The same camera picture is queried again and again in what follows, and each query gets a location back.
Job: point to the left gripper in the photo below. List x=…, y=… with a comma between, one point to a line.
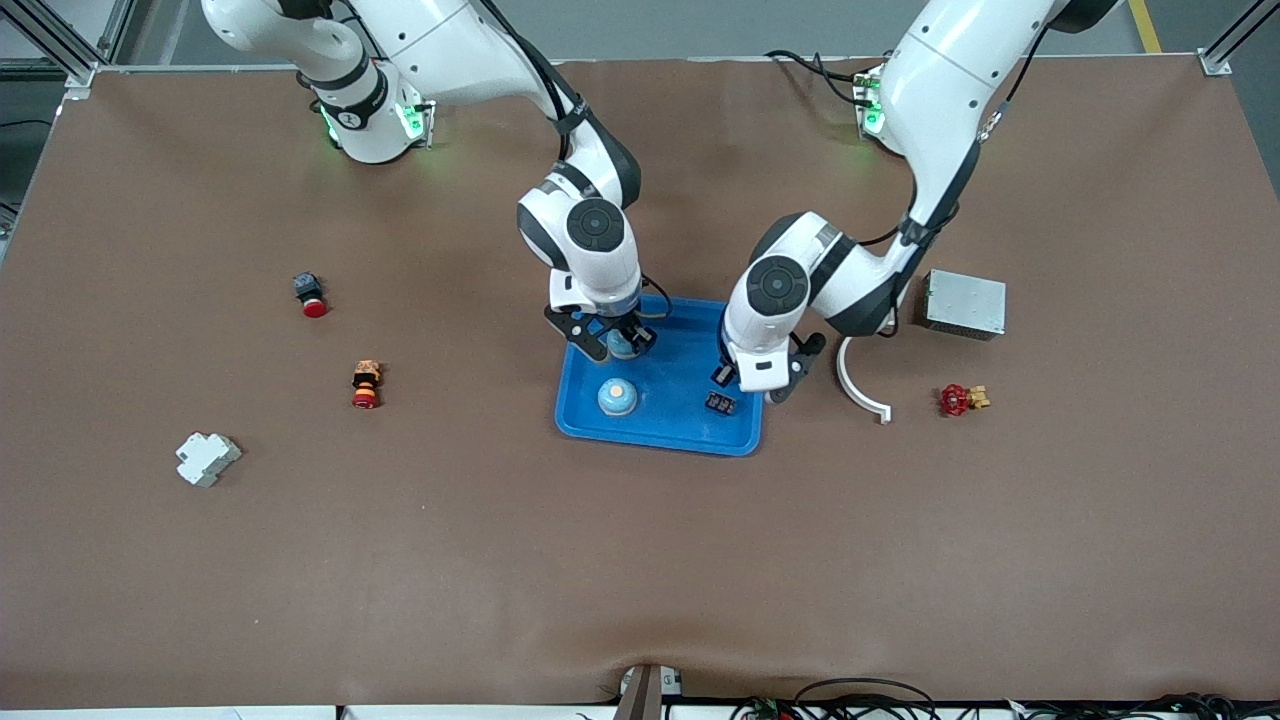
x=721, y=376

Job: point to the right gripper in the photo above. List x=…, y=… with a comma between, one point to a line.
x=634, y=330

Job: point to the light blue desk bell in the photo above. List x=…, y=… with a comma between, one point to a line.
x=620, y=346
x=617, y=397

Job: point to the black cylindrical capacitor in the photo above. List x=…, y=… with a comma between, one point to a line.
x=721, y=403

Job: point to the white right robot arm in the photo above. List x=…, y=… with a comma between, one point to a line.
x=450, y=50

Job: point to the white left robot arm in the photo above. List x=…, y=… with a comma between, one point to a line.
x=930, y=80

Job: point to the blue plastic tray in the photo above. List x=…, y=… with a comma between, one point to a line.
x=670, y=420

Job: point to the white semicircular pipe clamp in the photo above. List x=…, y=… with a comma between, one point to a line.
x=842, y=370

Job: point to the brass valve red handwheel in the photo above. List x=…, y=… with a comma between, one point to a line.
x=955, y=400

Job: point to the silver metal power supply box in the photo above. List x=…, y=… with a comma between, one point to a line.
x=965, y=305

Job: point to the red emergency stop orange base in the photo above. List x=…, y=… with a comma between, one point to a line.
x=366, y=385

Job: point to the red push button black base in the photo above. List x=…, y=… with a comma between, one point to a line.
x=312, y=303

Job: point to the brown table mat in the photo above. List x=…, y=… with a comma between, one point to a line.
x=400, y=560

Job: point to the white circuit breaker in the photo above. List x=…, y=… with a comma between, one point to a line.
x=207, y=458

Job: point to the metal bracket at table edge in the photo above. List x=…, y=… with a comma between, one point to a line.
x=645, y=695

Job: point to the aluminium frame profile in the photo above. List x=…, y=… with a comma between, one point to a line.
x=1215, y=62
x=55, y=38

